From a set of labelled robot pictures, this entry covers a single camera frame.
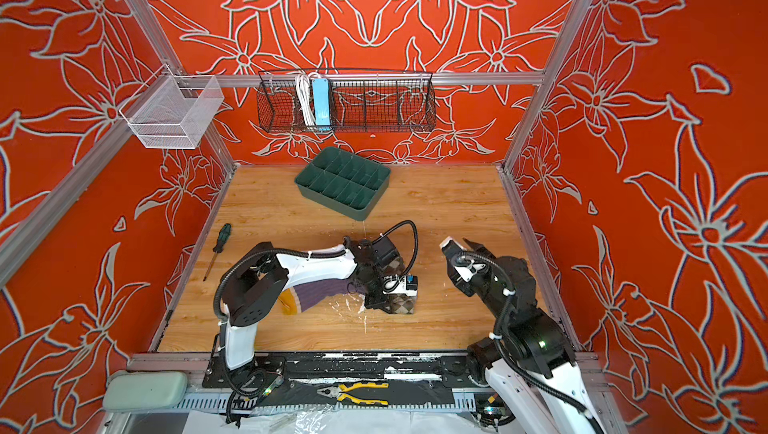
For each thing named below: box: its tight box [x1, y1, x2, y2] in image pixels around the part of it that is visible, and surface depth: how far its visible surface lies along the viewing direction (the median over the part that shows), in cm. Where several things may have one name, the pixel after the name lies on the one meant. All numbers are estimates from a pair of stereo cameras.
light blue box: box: [312, 78, 331, 126], surface depth 91 cm
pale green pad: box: [103, 371, 188, 412], surface depth 70 cm
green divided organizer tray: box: [294, 146, 391, 221], surface depth 109 cm
